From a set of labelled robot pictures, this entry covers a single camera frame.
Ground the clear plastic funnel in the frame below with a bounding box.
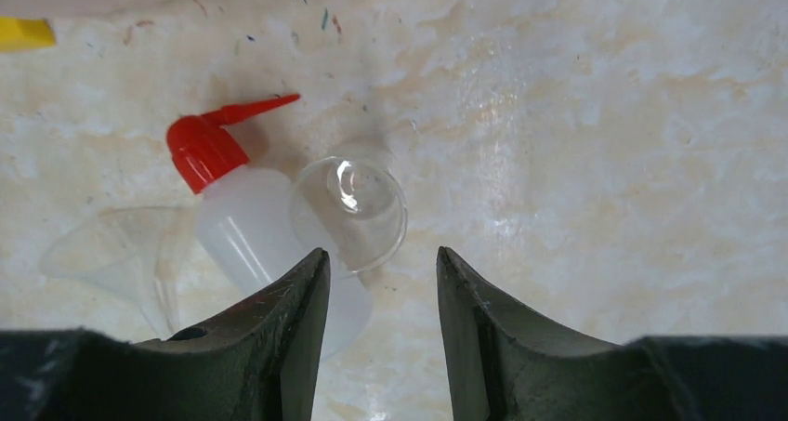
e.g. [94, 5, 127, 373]
[39, 206, 192, 339]

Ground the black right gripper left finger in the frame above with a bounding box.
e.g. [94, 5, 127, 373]
[1, 249, 331, 420]

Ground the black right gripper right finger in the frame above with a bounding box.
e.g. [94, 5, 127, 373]
[436, 247, 787, 420]

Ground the yellow test tube rack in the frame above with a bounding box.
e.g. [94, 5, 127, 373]
[0, 17, 57, 53]

